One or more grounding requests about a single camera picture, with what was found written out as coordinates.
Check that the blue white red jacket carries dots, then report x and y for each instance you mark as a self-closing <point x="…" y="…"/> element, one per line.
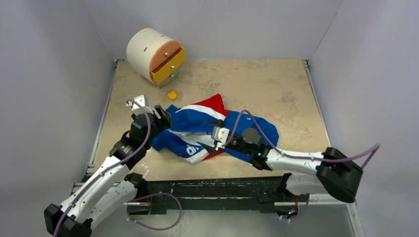
<point x="190" y="128"/>

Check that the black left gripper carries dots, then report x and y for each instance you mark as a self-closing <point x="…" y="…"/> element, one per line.
<point x="163" y="122"/>

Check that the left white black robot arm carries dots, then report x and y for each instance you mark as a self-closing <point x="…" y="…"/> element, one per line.
<point x="112" y="184"/>

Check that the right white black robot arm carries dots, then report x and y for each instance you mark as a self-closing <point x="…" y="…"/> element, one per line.
<point x="328" y="172"/>

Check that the round white drawer cabinet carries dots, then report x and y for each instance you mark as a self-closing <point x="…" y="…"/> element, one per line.
<point x="155" y="56"/>

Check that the small yellow grey block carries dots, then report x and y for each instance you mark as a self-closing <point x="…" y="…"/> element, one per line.
<point x="172" y="95"/>

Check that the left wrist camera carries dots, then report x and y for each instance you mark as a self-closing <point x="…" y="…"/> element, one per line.
<point x="139" y="105"/>

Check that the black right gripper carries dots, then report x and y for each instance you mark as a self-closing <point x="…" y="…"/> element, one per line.
<point x="211" y="150"/>

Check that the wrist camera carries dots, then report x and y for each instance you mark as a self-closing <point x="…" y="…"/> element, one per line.
<point x="220" y="136"/>
<point x="139" y="105"/>

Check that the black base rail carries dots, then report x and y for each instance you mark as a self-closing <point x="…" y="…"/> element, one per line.
<point x="263" y="194"/>

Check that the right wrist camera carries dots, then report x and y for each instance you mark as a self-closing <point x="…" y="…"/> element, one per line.
<point x="220" y="136"/>

